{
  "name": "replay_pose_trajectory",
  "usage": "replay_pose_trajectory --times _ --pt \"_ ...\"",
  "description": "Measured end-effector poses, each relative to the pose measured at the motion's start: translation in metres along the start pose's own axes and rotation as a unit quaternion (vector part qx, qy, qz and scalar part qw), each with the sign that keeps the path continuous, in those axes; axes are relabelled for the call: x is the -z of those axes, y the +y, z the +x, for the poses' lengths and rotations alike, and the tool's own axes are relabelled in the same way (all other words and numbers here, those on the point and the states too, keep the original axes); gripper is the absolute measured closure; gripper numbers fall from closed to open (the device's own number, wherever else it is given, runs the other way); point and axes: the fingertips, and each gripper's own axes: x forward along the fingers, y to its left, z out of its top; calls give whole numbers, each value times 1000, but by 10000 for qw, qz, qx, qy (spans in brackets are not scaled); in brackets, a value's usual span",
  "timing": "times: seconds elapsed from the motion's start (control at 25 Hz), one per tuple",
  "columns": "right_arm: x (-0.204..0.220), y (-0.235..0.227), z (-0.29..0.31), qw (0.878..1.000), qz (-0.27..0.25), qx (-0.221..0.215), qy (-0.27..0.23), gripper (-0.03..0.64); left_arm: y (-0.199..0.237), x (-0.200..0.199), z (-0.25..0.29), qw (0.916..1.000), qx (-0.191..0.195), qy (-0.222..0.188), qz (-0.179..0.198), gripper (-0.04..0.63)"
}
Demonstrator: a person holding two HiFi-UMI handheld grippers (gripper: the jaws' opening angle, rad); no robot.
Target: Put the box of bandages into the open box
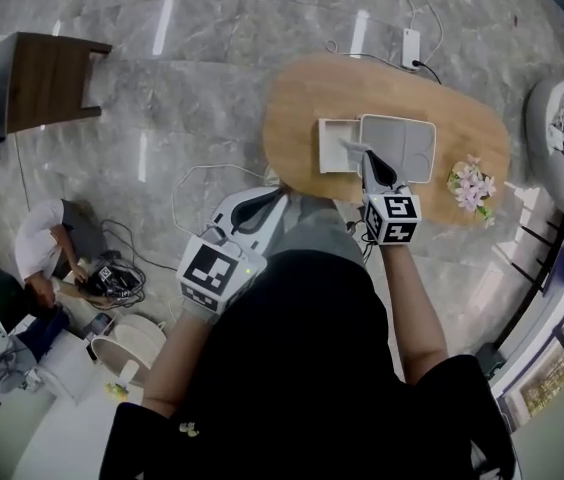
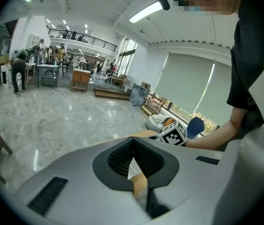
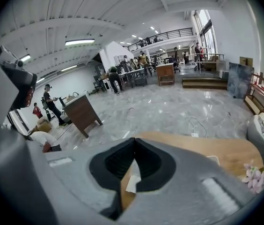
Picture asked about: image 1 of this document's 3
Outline white plastic compartment tray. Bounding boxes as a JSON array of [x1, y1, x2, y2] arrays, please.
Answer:
[[317, 114, 437, 184]]

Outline person's right forearm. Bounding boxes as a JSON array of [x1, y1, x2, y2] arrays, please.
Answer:
[[379, 240, 451, 387]]

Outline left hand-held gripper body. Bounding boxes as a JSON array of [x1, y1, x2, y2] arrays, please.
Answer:
[[175, 222, 268, 317]]

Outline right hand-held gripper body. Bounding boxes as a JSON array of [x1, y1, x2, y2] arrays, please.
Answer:
[[363, 182, 422, 246]]

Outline black device with cables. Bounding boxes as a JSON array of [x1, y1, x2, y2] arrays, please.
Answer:
[[80, 220, 178, 305]]

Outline pink flowers in pot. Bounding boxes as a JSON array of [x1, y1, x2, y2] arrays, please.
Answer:
[[446, 153, 498, 229]]

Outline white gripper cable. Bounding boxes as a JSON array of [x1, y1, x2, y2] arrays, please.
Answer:
[[170, 163, 271, 242]]

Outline white power strip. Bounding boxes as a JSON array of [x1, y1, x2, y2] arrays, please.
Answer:
[[401, 27, 422, 72]]

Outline oval wooden table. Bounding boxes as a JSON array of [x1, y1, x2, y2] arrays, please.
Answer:
[[261, 52, 512, 227]]

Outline dark wooden cabinet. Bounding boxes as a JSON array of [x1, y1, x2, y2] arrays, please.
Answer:
[[0, 31, 113, 137]]

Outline person's left forearm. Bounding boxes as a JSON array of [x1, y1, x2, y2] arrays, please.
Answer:
[[141, 300, 224, 419]]

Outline person's black shirt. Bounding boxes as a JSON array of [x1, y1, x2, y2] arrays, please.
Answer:
[[99, 250, 518, 480]]

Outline person's grey trousers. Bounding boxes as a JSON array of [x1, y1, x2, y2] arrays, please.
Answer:
[[264, 192, 368, 269]]

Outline white round basin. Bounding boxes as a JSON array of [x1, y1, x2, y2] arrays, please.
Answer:
[[90, 315, 168, 387]]

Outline grey beanbag chair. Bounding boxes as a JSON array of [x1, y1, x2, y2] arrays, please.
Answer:
[[525, 78, 564, 220]]

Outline white power cable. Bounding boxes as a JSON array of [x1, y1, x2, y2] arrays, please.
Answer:
[[324, 0, 446, 70]]

